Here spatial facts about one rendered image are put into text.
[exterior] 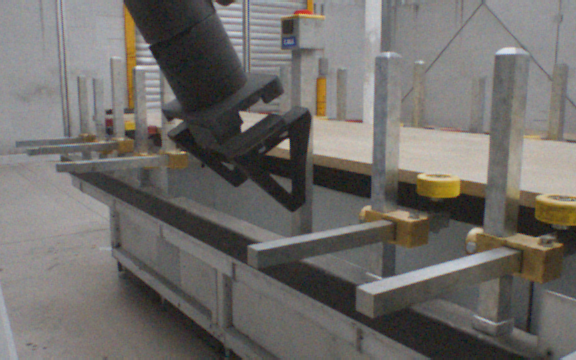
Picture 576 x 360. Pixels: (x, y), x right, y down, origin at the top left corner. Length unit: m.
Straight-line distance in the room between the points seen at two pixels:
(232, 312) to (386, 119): 1.32
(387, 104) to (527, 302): 0.46
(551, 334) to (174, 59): 0.66
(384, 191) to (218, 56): 0.68
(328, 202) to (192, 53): 1.15
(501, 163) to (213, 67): 0.56
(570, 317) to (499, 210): 0.18
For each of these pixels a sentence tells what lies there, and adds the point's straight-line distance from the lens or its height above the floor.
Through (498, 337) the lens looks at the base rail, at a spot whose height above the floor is 0.70.
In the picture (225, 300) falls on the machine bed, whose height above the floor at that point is 0.28.
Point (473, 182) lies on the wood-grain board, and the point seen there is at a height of 0.90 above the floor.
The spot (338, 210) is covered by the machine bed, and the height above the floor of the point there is 0.75.
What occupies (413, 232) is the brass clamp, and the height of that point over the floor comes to 0.83.
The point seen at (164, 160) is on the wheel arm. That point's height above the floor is 0.83.
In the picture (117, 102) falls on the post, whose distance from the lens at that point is 2.35.
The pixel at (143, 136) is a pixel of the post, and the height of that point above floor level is 0.89.
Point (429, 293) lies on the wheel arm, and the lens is 0.74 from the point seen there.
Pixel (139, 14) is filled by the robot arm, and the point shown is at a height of 1.13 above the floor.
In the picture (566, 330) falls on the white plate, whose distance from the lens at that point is 0.88.
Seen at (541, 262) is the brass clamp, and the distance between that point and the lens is 0.87.
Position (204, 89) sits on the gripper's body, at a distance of 0.42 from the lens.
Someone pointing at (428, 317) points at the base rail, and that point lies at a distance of 1.00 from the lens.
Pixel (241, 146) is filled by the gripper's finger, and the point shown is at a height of 1.04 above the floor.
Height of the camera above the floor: 1.09
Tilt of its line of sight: 11 degrees down
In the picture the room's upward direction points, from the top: straight up
